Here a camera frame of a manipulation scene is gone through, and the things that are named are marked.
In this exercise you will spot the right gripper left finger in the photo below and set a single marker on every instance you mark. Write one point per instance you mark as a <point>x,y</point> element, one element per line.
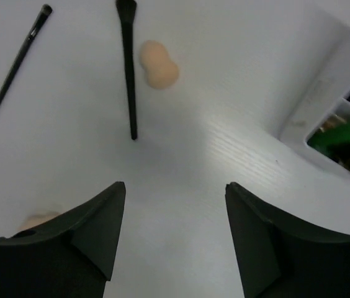
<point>71,255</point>

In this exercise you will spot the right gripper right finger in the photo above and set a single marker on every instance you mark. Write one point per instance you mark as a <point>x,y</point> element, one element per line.
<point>281,255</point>

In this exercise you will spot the black gold eyeshadow palette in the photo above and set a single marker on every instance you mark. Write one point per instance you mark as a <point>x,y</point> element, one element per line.
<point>331,122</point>

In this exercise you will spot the green lipstick tube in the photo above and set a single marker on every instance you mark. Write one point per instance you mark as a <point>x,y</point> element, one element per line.
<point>325,141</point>

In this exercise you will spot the lower beige makeup sponge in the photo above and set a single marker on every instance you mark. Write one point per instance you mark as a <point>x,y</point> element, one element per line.
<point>37,219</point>

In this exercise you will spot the beige makeup sponge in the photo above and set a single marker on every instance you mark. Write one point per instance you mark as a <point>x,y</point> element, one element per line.
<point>159,69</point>
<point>37,219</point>

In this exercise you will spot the upper beige makeup sponge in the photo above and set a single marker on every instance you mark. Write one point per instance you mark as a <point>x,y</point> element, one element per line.
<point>159,69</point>

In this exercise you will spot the white organizer box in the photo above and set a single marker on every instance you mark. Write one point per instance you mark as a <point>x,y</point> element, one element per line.
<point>326,96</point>

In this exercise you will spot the small black blending brush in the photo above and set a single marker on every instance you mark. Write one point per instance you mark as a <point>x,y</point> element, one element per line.
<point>127,10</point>

